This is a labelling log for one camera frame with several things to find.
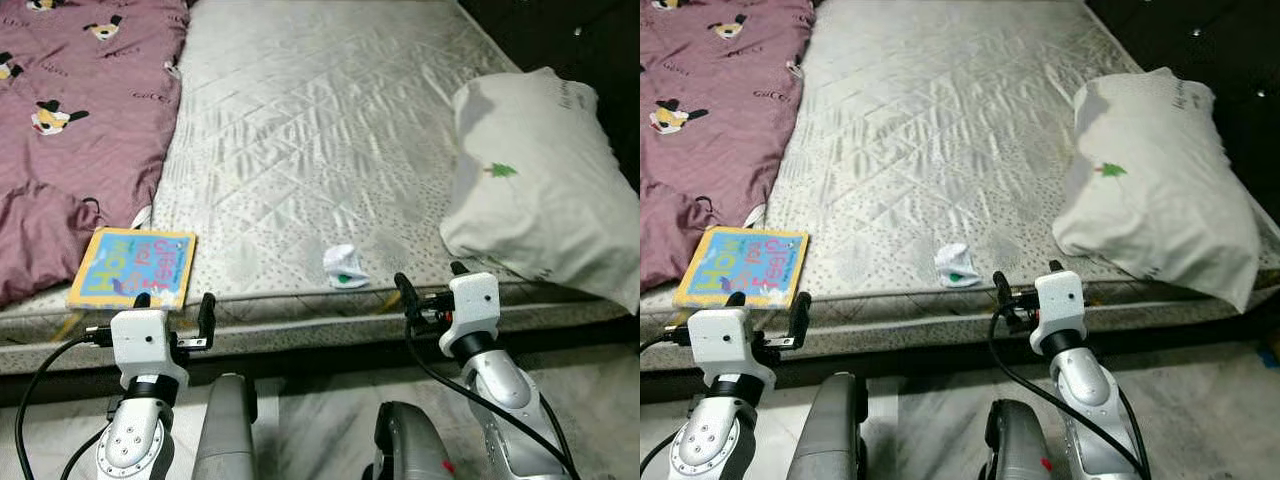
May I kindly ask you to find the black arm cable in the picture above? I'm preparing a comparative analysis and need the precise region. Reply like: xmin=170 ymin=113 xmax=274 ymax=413
xmin=988 ymin=305 xmax=1151 ymax=480
xmin=15 ymin=330 xmax=113 ymax=480
xmin=640 ymin=325 xmax=701 ymax=480
xmin=403 ymin=305 xmax=581 ymax=480

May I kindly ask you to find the mauve cartoon print blanket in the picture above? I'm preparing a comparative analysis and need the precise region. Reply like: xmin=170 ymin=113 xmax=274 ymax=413
xmin=640 ymin=0 xmax=816 ymax=293
xmin=0 ymin=0 xmax=191 ymax=309

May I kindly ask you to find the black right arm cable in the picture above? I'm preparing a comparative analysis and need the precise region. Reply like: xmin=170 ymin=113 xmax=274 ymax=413
xmin=403 ymin=305 xmax=581 ymax=480
xmin=988 ymin=305 xmax=1151 ymax=480

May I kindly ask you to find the grey right robot leg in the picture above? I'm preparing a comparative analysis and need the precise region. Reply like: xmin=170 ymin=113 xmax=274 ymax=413
xmin=978 ymin=400 xmax=1056 ymax=480
xmin=362 ymin=400 xmax=456 ymax=480

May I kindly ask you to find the white pillow green tree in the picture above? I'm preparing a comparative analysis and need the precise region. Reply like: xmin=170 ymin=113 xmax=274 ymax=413
xmin=438 ymin=67 xmax=641 ymax=313
xmin=1052 ymin=67 xmax=1263 ymax=313

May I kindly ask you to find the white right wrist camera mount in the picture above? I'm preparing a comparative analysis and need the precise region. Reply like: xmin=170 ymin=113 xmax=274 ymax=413
xmin=1030 ymin=270 xmax=1086 ymax=356
xmin=438 ymin=272 xmax=501 ymax=359

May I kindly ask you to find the colourful children's book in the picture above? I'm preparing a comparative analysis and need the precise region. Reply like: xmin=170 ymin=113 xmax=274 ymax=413
xmin=672 ymin=225 xmax=811 ymax=311
xmin=65 ymin=227 xmax=199 ymax=311

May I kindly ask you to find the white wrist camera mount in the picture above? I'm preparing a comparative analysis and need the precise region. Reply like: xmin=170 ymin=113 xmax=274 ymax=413
xmin=108 ymin=308 xmax=191 ymax=391
xmin=438 ymin=272 xmax=501 ymax=359
xmin=688 ymin=305 xmax=776 ymax=391
xmin=1030 ymin=270 xmax=1086 ymax=356

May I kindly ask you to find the black tufted headboard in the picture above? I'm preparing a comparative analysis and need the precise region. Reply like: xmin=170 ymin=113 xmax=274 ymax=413
xmin=1085 ymin=0 xmax=1280 ymax=226
xmin=455 ymin=0 xmax=641 ymax=191

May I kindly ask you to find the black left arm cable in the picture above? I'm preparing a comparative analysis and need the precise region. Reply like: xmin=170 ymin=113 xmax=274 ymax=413
xmin=15 ymin=330 xmax=113 ymax=480
xmin=640 ymin=325 xmax=701 ymax=480

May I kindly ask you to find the white quilted mattress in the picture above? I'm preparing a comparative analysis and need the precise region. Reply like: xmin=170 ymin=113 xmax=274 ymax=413
xmin=0 ymin=0 xmax=641 ymax=376
xmin=640 ymin=0 xmax=1280 ymax=373

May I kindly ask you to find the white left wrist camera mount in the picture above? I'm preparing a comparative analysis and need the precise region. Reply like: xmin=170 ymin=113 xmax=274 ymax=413
xmin=108 ymin=308 xmax=191 ymax=391
xmin=688 ymin=305 xmax=776 ymax=391

